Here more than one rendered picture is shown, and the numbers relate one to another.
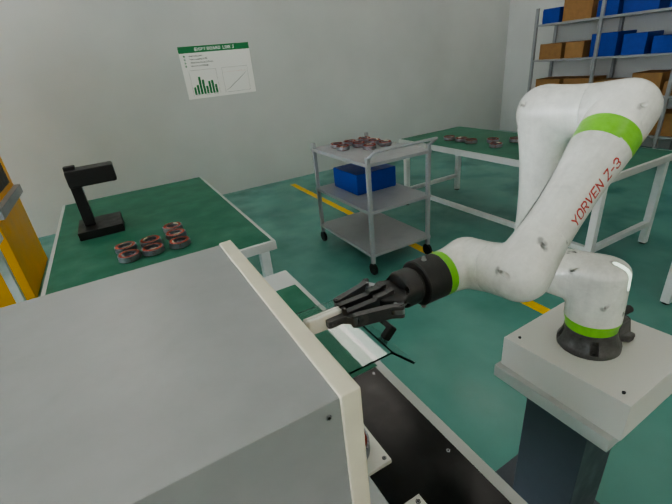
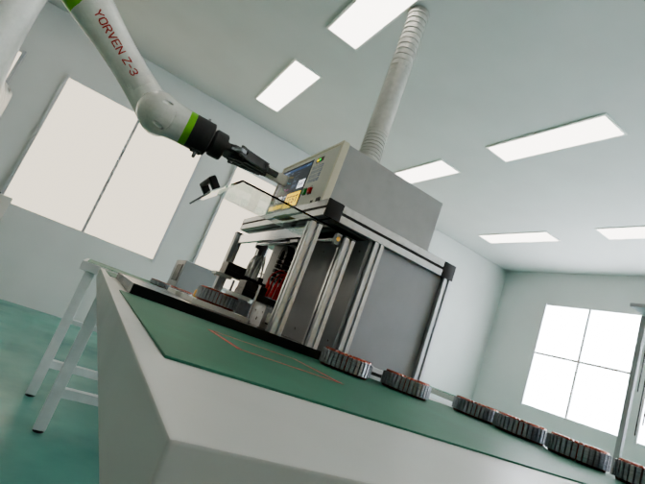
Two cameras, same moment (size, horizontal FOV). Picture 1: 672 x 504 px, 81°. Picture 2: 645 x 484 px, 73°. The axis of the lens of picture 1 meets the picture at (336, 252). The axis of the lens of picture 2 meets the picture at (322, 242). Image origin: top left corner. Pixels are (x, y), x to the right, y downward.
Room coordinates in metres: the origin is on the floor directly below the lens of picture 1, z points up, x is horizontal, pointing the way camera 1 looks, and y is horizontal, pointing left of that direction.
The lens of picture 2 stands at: (1.76, 0.27, 0.79)
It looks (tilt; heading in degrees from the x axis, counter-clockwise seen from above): 12 degrees up; 182
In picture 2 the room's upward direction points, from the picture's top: 21 degrees clockwise
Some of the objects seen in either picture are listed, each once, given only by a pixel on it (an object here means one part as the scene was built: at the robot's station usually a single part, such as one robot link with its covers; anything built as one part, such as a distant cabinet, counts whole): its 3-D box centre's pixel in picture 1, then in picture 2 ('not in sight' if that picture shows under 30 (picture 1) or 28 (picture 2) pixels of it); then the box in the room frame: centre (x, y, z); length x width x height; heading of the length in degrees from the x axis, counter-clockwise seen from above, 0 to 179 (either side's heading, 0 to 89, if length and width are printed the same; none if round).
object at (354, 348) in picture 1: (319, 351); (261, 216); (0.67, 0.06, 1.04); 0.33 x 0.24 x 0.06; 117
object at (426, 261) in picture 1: (424, 281); (201, 137); (0.68, -0.17, 1.18); 0.09 x 0.06 x 0.12; 27
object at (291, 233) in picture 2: not in sight; (267, 236); (0.47, 0.06, 1.03); 0.62 x 0.01 x 0.03; 27
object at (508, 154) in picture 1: (508, 183); not in sight; (3.61, -1.71, 0.38); 2.20 x 0.90 x 0.75; 27
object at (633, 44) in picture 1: (642, 42); not in sight; (5.80, -4.36, 1.41); 0.42 x 0.28 x 0.26; 119
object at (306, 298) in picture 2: not in sight; (297, 287); (0.40, 0.20, 0.92); 0.66 x 0.01 x 0.30; 27
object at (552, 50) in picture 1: (557, 50); not in sight; (6.87, -3.83, 1.39); 0.40 x 0.36 x 0.22; 118
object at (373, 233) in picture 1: (371, 195); not in sight; (3.29, -0.35, 0.51); 1.01 x 0.60 x 1.01; 27
